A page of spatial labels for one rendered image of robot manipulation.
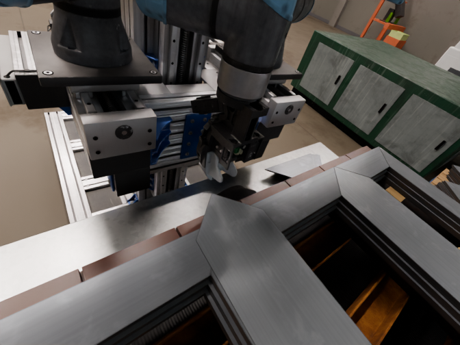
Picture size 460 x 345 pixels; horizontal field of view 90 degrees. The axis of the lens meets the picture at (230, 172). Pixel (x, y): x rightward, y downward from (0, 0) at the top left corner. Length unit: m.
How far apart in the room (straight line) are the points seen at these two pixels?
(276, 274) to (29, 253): 0.55
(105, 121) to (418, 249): 0.78
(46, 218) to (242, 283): 1.33
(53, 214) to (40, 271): 0.96
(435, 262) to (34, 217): 1.70
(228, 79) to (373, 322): 0.71
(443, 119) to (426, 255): 2.20
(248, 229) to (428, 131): 2.56
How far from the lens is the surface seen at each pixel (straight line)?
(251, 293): 0.46
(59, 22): 0.60
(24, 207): 1.71
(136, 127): 0.52
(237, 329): 0.45
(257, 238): 0.51
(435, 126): 2.90
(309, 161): 1.05
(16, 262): 0.72
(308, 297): 0.50
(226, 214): 0.51
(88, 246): 0.69
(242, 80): 0.33
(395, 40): 9.59
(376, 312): 0.84
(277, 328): 0.46
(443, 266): 0.80
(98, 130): 0.50
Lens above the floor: 1.28
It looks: 43 degrees down
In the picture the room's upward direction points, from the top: 20 degrees clockwise
